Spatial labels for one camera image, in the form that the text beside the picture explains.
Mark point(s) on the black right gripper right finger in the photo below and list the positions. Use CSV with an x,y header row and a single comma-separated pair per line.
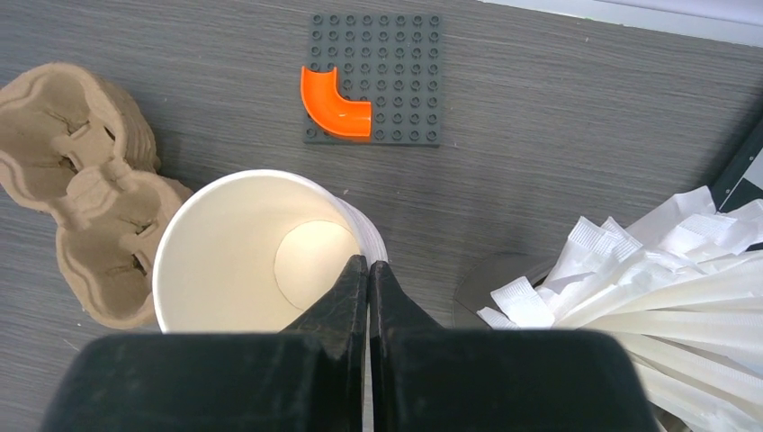
x,y
430,378

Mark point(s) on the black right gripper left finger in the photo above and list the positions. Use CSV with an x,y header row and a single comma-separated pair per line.
x,y
308,377

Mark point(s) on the stack of paper cups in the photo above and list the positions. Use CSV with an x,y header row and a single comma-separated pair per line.
x,y
251,251

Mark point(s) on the white paper-wrapped straws bundle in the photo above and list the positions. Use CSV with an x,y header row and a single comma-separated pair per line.
x,y
680,290

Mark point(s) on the orange curved toy piece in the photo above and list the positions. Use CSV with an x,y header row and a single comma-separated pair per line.
x,y
339,117

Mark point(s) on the small dark mat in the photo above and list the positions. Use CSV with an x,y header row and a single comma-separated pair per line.
x,y
394,61

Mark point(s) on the brown pulp cup carrier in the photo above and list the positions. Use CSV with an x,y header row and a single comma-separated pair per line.
x,y
77,147

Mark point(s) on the black white checkerboard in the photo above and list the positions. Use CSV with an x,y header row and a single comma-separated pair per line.
x,y
741,181

